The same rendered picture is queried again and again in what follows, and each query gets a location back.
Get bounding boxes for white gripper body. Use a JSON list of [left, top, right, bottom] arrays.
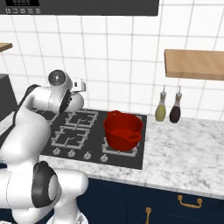
[[77, 78, 88, 94]]

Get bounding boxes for black gas hob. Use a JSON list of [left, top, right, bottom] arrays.
[[30, 107, 149, 171]]

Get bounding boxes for red pot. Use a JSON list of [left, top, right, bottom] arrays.
[[102, 109, 144, 152]]

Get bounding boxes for dark grey appliance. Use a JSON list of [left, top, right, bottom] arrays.
[[0, 73, 19, 123]]

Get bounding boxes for black range hood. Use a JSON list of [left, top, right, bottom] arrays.
[[0, 0, 161, 18]]

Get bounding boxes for yellow-green oil bottle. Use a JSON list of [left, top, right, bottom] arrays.
[[154, 85, 168, 123]]

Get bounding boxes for dark brown vinegar bottle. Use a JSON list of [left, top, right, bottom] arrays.
[[169, 85, 183, 124]]

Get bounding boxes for navy blue base cabinets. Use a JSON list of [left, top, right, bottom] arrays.
[[0, 162, 224, 224]]

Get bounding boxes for small wooden wall shelf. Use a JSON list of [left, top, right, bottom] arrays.
[[0, 42, 14, 53]]

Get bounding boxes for large wooden wall shelf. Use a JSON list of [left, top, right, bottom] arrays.
[[164, 48, 224, 82]]

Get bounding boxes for gold vertical door handle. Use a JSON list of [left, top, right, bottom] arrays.
[[144, 206, 153, 224]]

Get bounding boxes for gold horizontal drawer handle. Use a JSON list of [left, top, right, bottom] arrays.
[[177, 194, 203, 209]]

